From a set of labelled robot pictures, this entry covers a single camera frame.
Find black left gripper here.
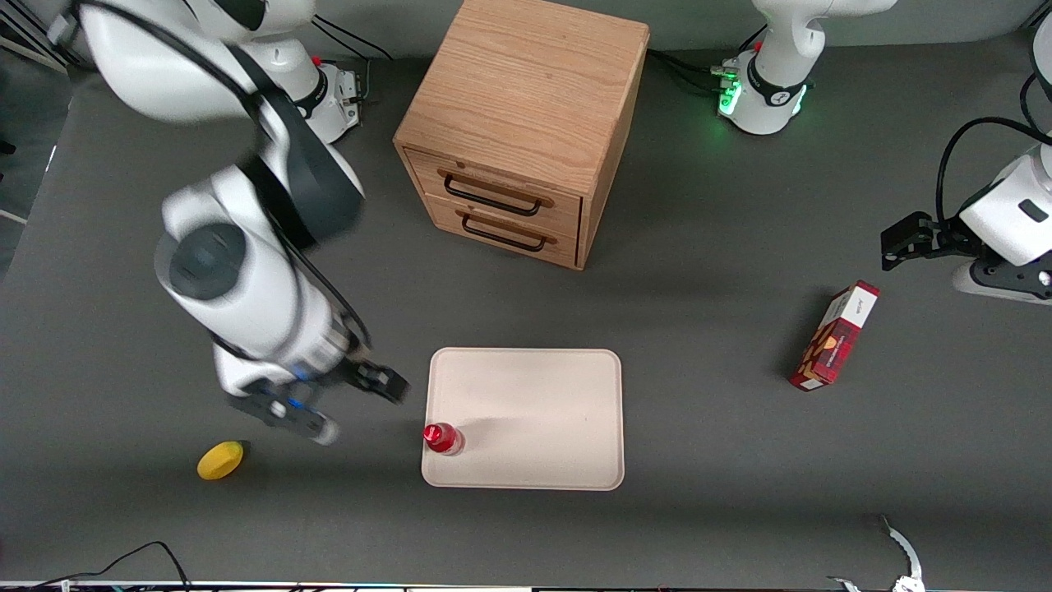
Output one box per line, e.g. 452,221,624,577
881,211,985,272

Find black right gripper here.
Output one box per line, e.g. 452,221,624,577
327,354,410,405

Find red coke bottle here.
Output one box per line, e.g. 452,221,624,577
422,422,466,456

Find beige rectangular tray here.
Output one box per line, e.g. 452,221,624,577
421,347,625,492

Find red white snack box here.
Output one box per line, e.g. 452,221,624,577
788,280,881,392

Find yellow toy lemon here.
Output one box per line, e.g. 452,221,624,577
196,440,246,482

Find wooden drawer front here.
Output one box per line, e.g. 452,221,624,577
422,194,581,269
404,148,584,239

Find white curved clamp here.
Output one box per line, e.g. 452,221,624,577
828,515,926,592

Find wooden drawer cabinet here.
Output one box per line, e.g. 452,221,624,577
393,0,651,271

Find black left arm wrist cable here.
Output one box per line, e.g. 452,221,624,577
936,72,1052,233

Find black arm wrist cable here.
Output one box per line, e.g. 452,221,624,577
936,72,1052,233
74,0,372,348

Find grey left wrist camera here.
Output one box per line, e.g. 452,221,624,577
952,257,1052,306

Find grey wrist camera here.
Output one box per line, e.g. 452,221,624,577
228,377,340,446
952,257,1052,306

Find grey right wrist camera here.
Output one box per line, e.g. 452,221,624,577
228,377,340,446

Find black drawer handle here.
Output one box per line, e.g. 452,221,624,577
456,210,559,253
437,169,554,218

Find black left arm base cables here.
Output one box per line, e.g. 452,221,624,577
646,23,769,98

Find black arm base cables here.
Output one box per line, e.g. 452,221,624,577
311,15,396,105
646,23,769,98

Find thin black table cable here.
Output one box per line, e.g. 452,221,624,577
31,540,195,592

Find black right arm base cables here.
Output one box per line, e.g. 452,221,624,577
311,15,396,105

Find black right arm wrist cable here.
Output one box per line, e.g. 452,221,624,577
74,0,372,348

